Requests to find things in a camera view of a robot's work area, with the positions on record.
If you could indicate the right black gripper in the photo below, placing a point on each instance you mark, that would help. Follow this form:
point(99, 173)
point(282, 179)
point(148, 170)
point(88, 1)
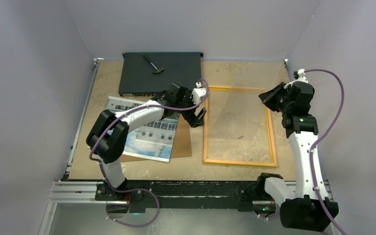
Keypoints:
point(268, 98)

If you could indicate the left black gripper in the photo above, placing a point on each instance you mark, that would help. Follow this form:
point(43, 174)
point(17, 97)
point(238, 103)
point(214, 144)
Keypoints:
point(195, 121)

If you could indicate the sky building photo print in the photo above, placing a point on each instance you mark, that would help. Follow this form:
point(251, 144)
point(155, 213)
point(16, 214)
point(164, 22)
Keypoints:
point(129, 130)

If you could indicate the yellow wooden picture frame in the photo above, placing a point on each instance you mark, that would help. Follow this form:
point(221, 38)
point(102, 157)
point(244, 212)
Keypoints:
point(271, 140)

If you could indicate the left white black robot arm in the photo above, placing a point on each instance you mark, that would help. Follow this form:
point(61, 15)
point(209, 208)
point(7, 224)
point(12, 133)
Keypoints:
point(107, 138)

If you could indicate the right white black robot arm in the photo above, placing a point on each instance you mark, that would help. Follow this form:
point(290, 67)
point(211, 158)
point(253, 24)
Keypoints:
point(308, 207)

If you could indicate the brown cardboard backing board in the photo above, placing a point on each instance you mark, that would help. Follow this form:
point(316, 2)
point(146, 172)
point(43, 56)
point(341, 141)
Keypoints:
point(183, 142)

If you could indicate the small black hammer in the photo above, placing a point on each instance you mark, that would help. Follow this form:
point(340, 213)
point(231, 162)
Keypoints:
point(156, 69)

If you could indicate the black flat box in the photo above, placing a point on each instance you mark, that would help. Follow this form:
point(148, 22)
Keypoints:
point(137, 79)

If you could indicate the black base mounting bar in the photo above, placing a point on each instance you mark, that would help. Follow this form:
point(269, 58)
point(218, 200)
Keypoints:
point(138, 195)

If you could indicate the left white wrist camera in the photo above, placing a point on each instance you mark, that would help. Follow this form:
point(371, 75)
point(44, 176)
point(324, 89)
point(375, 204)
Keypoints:
point(198, 93)

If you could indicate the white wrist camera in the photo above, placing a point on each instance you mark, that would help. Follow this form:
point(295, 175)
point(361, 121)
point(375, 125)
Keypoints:
point(198, 93)
point(300, 76)

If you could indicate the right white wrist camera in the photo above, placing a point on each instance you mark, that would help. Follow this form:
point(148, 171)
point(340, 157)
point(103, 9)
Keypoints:
point(300, 76)

